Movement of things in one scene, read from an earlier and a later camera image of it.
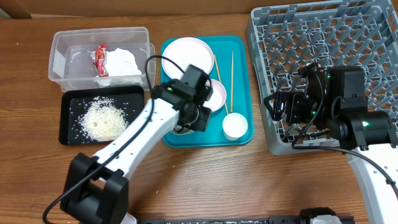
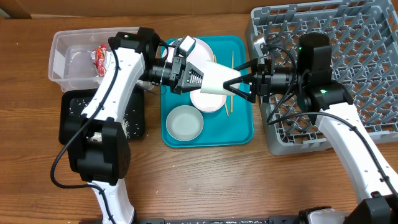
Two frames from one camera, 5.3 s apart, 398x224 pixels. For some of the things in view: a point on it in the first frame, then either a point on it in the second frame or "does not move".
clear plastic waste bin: (102, 56) does not move
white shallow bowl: (218, 96) does not move
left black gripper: (201, 121) to (186, 86)
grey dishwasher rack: (282, 39) does not move
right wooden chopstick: (232, 82) does not move
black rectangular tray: (74, 99) does not move
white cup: (235, 125) to (214, 76)
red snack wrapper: (99, 60) does not move
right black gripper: (278, 106) to (257, 81)
